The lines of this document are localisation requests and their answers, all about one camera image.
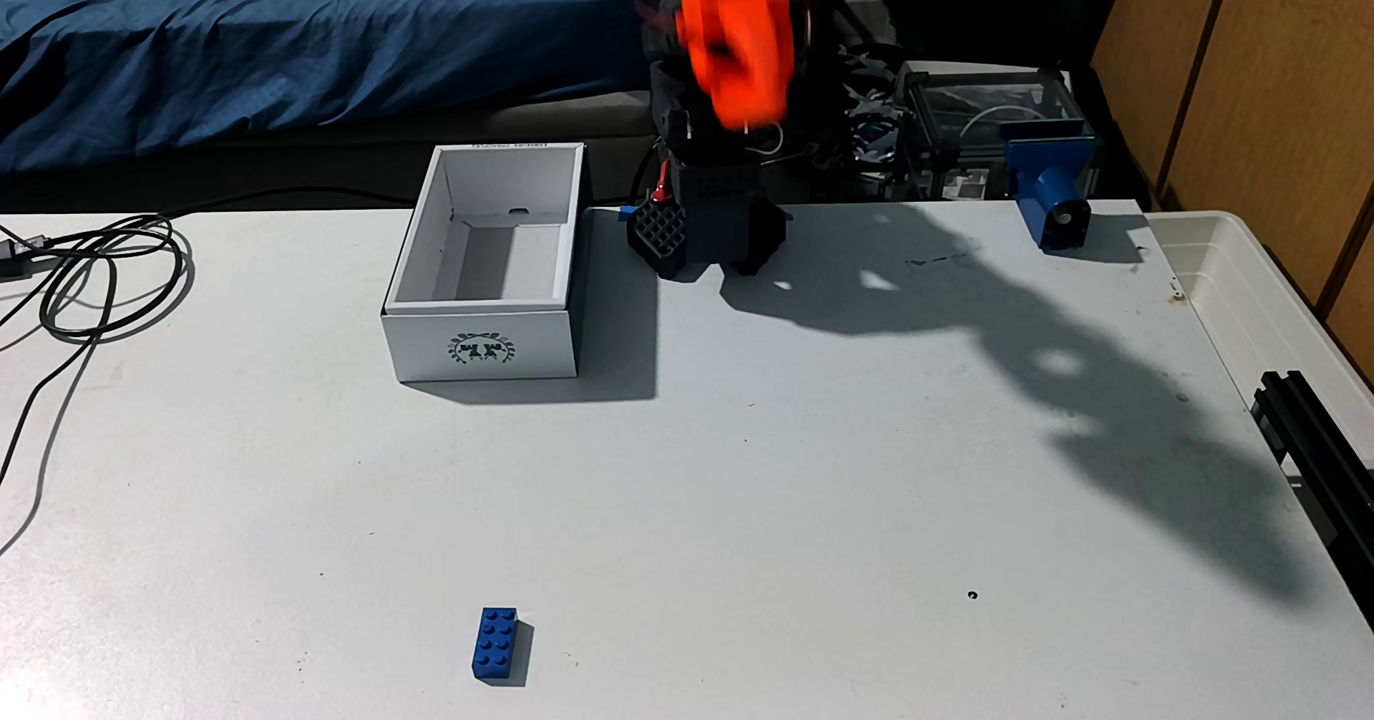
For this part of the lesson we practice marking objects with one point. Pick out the blue toy brick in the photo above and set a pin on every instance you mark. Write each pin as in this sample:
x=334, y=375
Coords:
x=495, y=645

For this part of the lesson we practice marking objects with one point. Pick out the white cardboard box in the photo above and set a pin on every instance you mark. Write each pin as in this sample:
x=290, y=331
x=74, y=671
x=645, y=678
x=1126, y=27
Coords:
x=488, y=269

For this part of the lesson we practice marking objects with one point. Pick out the grey bed base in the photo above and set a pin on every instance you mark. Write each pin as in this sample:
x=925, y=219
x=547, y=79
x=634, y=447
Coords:
x=322, y=156

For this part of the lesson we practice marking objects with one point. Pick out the blue bed sheet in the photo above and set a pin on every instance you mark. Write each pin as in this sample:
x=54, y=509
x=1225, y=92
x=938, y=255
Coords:
x=301, y=33

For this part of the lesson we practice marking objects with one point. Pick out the wooden wardrobe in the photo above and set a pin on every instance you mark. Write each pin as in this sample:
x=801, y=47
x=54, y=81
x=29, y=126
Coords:
x=1245, y=87

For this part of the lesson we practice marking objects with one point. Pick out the white plastic tub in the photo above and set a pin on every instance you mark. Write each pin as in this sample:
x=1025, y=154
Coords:
x=1245, y=291

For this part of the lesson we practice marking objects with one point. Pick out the black aluminium extrusion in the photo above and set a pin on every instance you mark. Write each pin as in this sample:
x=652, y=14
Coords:
x=1315, y=452

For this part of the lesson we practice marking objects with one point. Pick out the black power plug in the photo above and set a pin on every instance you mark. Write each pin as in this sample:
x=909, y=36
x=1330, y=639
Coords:
x=16, y=256

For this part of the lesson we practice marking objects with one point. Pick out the clear plastic enclosure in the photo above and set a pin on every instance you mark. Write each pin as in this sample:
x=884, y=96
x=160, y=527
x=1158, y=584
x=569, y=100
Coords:
x=993, y=119

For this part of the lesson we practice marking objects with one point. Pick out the blue printed clamp mount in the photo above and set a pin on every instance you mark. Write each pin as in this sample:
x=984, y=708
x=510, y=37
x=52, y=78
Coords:
x=1050, y=189

